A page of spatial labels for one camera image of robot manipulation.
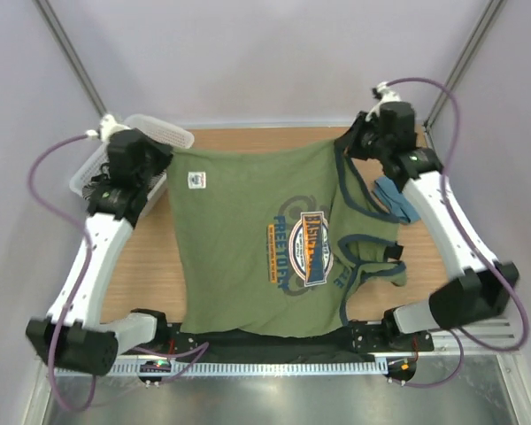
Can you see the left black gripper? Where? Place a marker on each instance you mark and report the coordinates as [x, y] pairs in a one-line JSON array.
[[163, 151]]

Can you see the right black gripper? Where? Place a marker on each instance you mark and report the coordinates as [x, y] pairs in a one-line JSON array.
[[350, 142]]

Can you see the blue tank top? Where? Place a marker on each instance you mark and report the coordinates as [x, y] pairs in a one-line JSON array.
[[387, 193]]

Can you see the green tank top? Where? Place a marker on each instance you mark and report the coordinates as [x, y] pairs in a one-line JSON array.
[[276, 243]]

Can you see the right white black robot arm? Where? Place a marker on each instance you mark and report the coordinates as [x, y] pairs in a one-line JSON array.
[[479, 286]]

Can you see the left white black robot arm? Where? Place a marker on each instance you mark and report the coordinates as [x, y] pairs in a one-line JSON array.
[[71, 336]]

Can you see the black white striped tank top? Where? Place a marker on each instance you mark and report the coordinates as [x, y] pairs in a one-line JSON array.
[[98, 191]]

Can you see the white plastic laundry basket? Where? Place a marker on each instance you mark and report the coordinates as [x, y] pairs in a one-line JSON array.
[[158, 130]]

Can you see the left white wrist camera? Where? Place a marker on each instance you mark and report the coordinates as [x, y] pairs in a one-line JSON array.
[[108, 126]]

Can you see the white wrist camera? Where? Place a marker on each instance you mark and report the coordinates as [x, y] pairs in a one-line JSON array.
[[383, 94], [108, 126]]

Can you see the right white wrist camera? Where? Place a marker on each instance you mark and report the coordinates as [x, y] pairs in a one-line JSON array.
[[383, 94]]

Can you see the left aluminium frame post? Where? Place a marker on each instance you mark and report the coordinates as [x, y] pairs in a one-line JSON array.
[[60, 36]]

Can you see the aluminium frame post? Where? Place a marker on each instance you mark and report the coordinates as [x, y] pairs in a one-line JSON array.
[[60, 36], [465, 58]]

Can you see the right aluminium frame post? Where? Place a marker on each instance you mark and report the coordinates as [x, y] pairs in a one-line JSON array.
[[465, 58]]

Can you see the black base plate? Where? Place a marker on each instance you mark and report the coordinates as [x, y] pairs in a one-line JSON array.
[[356, 342]]

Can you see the white slotted cable duct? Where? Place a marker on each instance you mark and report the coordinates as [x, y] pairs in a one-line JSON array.
[[142, 367]]

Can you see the aluminium front rail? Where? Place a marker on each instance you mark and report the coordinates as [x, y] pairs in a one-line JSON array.
[[496, 332]]

